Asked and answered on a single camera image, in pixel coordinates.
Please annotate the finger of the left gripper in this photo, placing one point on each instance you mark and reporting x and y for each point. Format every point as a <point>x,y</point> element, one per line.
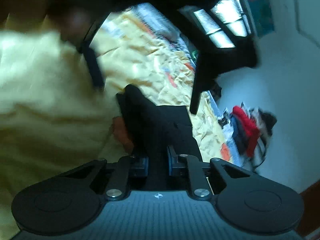
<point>90,55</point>

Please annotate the black pants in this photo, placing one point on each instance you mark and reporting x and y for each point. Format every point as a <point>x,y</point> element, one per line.
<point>146,130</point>

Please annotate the window with grey frame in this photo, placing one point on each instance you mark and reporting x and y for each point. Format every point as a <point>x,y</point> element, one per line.
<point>225,18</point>

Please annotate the brown wooden door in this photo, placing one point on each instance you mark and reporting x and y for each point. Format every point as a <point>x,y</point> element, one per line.
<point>310,219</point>

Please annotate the yellow shirt torso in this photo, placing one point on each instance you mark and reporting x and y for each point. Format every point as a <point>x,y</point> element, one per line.
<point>52,119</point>

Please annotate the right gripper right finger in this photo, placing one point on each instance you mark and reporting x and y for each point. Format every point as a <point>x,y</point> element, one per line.
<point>243,199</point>

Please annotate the pile of clothes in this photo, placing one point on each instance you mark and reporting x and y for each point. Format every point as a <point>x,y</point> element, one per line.
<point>237,139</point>

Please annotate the yellow floral bedspread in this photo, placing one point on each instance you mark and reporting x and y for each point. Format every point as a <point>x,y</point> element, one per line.
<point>128,52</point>

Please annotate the red jacket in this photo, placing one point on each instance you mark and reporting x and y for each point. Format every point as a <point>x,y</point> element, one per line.
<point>250,130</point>

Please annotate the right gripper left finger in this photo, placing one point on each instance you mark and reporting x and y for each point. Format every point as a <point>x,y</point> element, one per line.
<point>73,199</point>

